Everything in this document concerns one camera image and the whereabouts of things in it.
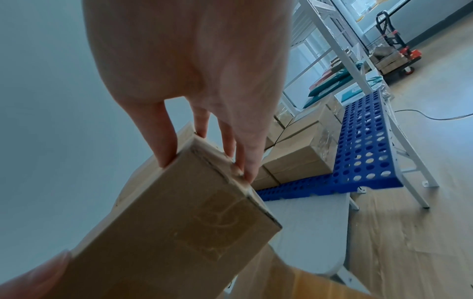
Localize person's left hand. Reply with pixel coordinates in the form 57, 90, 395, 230
0, 249, 73, 299

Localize person's right hand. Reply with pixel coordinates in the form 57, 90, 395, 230
81, 0, 297, 182

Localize blue perforated plastic pallet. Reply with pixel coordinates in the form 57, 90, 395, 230
256, 89, 405, 203

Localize red black pallet truck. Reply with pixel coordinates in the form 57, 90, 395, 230
374, 10, 423, 77

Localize teal mailer bag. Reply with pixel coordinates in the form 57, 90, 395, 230
334, 74, 383, 103
302, 68, 352, 107

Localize grey metal shelf rack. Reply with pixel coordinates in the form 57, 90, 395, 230
280, 0, 389, 118

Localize stacked brown cartons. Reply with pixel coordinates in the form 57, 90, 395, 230
369, 43, 409, 75

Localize white low table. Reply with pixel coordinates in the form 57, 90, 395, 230
223, 96, 440, 299

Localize orange wooden table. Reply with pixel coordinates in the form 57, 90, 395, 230
223, 243, 372, 299

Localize black floor cable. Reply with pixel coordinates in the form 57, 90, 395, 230
393, 108, 473, 121

